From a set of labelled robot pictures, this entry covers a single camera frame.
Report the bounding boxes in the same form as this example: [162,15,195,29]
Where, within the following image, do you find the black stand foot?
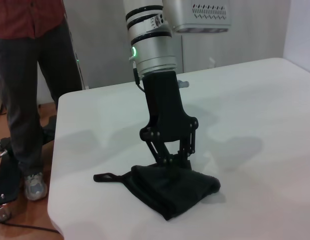
[41,114,58,146]

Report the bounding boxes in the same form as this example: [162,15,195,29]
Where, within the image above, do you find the white cord with green light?
[69,32,90,90]

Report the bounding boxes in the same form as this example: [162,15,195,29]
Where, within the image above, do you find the black floor cable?
[0,221,62,235]

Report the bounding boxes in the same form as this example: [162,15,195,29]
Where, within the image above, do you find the black cable connectors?
[0,136,13,161]

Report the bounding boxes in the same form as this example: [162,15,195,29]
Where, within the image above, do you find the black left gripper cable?
[131,56,146,94]

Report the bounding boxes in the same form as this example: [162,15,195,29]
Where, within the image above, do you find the person in red shirt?
[0,0,83,202]

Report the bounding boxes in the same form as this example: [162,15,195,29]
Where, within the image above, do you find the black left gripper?
[139,71,199,169]

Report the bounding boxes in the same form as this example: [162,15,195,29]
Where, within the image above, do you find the dark rag with loop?
[93,161,221,221]

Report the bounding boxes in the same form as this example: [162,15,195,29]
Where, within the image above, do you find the grey caster wheel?
[0,202,12,224]

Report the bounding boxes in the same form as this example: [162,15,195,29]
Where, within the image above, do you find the silver black wrist camera box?
[162,0,232,34]

